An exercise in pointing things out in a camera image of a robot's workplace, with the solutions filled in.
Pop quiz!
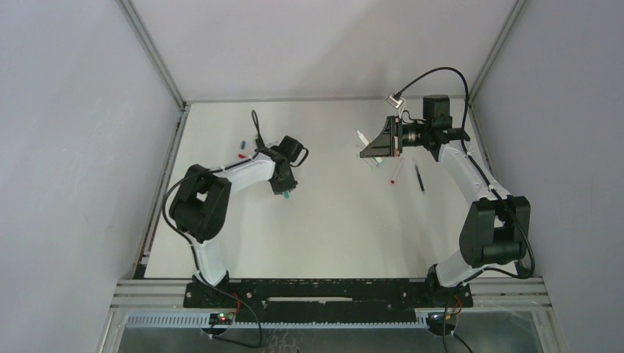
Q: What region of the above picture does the black gel pen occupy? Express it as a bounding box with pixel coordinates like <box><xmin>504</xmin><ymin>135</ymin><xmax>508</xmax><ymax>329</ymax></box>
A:
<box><xmin>412</xmin><ymin>157</ymin><xmax>425</xmax><ymax>193</ymax></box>

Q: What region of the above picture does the white marker blue end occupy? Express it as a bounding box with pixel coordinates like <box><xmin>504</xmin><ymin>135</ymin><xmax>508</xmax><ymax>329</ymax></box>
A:
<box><xmin>356</xmin><ymin>129</ymin><xmax>369</xmax><ymax>146</ymax></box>

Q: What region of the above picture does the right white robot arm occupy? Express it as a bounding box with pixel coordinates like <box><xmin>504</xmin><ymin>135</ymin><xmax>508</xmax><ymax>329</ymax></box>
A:
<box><xmin>360</xmin><ymin>94</ymin><xmax>536</xmax><ymax>292</ymax></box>

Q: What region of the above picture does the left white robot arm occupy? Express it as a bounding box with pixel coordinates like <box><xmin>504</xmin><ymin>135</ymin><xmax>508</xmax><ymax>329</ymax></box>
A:
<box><xmin>161</xmin><ymin>135</ymin><xmax>309</xmax><ymax>287</ymax></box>

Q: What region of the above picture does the white marker red end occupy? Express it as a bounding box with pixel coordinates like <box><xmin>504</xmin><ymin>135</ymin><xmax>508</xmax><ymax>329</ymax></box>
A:
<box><xmin>389</xmin><ymin>158</ymin><xmax>403</xmax><ymax>184</ymax></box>

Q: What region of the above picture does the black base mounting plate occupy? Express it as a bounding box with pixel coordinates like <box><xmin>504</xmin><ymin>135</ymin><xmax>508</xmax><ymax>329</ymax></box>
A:
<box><xmin>182</xmin><ymin>278</ymin><xmax>474</xmax><ymax>325</ymax></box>

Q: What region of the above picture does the left controller board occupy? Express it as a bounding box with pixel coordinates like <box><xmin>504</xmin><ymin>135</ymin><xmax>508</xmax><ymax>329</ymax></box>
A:
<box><xmin>208</xmin><ymin>313</ymin><xmax>235</xmax><ymax>326</ymax></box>

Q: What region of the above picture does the controller board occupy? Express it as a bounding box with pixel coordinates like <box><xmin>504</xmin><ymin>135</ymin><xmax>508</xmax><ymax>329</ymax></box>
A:
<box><xmin>426</xmin><ymin>313</ymin><xmax>457</xmax><ymax>329</ymax></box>
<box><xmin>208</xmin><ymin>313</ymin><xmax>235</xmax><ymax>326</ymax></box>

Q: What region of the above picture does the right controller board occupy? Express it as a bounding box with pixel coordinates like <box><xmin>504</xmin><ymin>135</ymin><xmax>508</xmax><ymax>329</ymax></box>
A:
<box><xmin>426</xmin><ymin>313</ymin><xmax>457</xmax><ymax>329</ymax></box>

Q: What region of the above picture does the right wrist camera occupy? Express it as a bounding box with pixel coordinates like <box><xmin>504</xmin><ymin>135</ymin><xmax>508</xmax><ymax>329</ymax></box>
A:
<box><xmin>385</xmin><ymin>93</ymin><xmax>405</xmax><ymax>110</ymax></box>

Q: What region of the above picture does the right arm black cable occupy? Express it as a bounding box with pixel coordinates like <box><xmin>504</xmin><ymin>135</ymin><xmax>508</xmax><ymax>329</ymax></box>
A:
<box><xmin>395</xmin><ymin>66</ymin><xmax>536</xmax><ymax>281</ymax></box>

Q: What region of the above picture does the aluminium frame rail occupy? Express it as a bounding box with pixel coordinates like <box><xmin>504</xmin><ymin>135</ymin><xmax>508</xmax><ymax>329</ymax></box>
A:
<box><xmin>110</xmin><ymin>278</ymin><xmax>552</xmax><ymax>329</ymax></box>

